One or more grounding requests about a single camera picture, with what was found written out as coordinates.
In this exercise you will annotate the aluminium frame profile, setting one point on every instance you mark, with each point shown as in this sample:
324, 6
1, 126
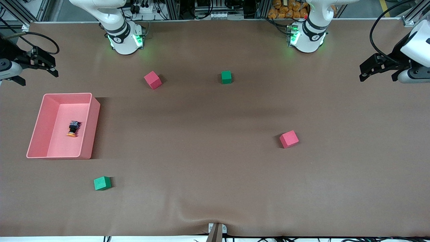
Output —
42, 8
411, 20

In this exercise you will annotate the pink plastic bin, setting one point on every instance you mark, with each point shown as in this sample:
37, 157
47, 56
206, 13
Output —
60, 144

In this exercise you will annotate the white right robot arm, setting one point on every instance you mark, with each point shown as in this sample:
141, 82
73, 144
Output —
126, 37

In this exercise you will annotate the brown table mat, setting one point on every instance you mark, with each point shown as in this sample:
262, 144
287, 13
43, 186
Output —
215, 188

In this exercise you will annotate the metal table clamp bracket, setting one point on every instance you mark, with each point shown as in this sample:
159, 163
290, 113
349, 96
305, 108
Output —
216, 232

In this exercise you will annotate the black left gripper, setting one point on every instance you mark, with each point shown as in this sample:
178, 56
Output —
397, 56

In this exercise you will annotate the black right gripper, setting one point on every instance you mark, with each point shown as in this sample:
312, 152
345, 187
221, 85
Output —
9, 51

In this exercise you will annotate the red foam cube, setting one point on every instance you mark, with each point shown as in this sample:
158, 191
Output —
153, 80
289, 139

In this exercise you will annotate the orange-capped black push button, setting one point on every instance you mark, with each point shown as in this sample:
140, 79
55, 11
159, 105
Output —
74, 127

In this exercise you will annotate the pile of orange items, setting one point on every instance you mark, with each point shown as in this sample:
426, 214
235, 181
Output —
285, 10

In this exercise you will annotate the green foam cube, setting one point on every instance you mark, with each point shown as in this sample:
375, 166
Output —
101, 183
226, 77

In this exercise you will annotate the white power strip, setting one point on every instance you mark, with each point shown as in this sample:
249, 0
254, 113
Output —
144, 9

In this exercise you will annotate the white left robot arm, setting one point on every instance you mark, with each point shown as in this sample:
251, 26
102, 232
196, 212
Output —
307, 37

